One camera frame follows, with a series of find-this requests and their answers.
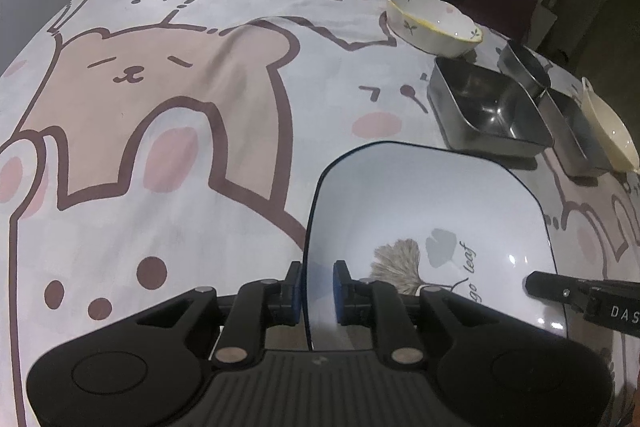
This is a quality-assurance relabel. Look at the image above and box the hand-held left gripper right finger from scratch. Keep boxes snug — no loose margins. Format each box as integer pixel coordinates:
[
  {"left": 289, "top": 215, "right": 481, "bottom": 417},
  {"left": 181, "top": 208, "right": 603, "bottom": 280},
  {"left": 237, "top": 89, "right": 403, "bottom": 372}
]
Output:
[{"left": 332, "top": 260, "right": 501, "bottom": 370}]

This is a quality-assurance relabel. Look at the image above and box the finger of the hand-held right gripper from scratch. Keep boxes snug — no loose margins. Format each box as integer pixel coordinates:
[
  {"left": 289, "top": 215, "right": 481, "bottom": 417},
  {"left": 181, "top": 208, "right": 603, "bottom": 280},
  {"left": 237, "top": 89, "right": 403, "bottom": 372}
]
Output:
[{"left": 524, "top": 270, "right": 597, "bottom": 319}]

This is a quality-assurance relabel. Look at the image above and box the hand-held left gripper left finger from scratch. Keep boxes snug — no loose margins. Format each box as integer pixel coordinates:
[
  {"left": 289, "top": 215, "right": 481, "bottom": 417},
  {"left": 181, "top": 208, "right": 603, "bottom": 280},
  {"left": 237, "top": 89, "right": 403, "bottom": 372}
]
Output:
[{"left": 136, "top": 261, "right": 304, "bottom": 370}]

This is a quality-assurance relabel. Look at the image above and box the white square plate leaf print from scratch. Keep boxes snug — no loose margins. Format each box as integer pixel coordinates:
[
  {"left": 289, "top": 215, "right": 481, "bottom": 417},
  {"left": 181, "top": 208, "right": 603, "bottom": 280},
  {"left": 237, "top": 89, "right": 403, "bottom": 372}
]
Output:
[{"left": 302, "top": 141, "right": 571, "bottom": 353}]

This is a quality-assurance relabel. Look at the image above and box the small steel rectangular container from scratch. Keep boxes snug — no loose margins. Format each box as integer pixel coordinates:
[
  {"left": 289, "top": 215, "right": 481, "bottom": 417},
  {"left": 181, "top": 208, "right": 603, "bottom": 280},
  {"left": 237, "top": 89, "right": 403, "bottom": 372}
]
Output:
[{"left": 537, "top": 86, "right": 614, "bottom": 178}]

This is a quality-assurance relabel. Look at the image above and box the cream bowl with handle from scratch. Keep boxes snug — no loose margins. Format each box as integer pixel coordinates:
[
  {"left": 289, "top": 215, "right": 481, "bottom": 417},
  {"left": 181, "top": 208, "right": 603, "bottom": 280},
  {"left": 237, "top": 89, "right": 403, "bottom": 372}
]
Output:
[{"left": 579, "top": 77, "right": 640, "bottom": 173}]

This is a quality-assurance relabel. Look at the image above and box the large steel rectangular container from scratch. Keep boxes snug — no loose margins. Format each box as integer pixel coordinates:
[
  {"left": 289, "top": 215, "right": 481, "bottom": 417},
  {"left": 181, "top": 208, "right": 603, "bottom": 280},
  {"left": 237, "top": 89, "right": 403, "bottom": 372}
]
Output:
[{"left": 426, "top": 56, "right": 555, "bottom": 159}]

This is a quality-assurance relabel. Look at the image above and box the round steel bowl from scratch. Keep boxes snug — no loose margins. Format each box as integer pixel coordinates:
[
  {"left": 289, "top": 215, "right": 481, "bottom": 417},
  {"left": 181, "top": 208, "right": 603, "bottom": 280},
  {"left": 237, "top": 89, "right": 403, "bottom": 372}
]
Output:
[{"left": 496, "top": 41, "right": 552, "bottom": 100}]

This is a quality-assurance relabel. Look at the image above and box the white bowl yellow rim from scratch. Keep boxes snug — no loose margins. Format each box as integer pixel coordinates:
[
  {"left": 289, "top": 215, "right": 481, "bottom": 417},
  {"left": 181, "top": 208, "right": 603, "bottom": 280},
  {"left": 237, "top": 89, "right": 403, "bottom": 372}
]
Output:
[{"left": 385, "top": 0, "right": 484, "bottom": 58}]

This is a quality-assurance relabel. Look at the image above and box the maroon chair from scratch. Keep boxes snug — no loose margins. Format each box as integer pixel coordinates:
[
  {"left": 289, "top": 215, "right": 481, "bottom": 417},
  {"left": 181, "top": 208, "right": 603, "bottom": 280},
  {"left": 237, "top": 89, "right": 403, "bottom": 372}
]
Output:
[{"left": 462, "top": 0, "right": 539, "bottom": 46}]

